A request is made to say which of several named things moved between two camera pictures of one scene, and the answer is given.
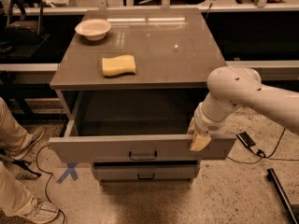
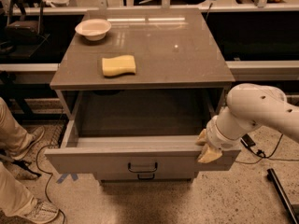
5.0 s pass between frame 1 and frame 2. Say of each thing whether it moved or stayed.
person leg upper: stayed
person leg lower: stayed
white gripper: moved
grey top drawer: moved
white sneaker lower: stayed
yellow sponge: stayed
